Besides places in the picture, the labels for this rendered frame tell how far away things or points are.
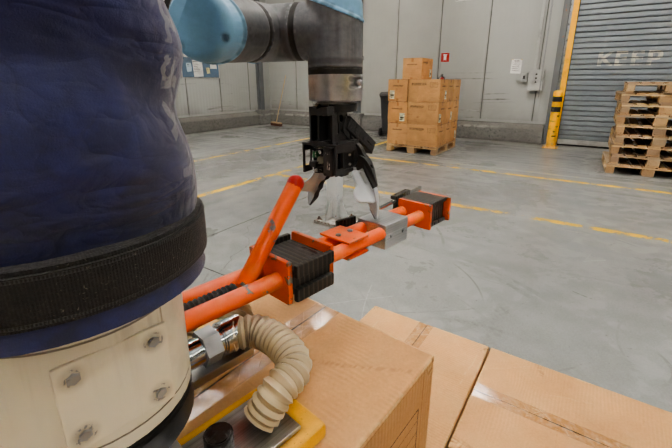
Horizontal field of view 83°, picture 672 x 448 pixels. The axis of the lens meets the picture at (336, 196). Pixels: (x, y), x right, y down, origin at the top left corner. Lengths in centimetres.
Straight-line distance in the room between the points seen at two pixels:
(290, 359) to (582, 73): 915
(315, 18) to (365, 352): 50
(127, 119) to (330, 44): 40
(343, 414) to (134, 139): 38
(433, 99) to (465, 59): 283
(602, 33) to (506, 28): 177
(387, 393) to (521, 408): 67
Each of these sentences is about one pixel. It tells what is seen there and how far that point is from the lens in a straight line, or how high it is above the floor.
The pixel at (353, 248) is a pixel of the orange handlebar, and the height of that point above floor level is 107.
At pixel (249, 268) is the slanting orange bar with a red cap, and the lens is 49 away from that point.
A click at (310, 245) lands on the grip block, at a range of 56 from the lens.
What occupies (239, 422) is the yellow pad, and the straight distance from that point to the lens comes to 48.
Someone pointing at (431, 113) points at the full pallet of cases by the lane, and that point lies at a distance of 722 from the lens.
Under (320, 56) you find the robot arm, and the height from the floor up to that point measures 135.
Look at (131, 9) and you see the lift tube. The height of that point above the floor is 136.
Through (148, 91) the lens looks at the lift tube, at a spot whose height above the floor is 131.
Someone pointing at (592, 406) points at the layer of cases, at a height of 54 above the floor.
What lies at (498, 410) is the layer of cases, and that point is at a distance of 115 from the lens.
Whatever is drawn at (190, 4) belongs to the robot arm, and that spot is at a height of 141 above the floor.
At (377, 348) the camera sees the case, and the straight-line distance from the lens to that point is 60.
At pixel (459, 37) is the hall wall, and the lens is 995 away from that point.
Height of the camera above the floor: 132
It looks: 17 degrees down
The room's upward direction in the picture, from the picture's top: straight up
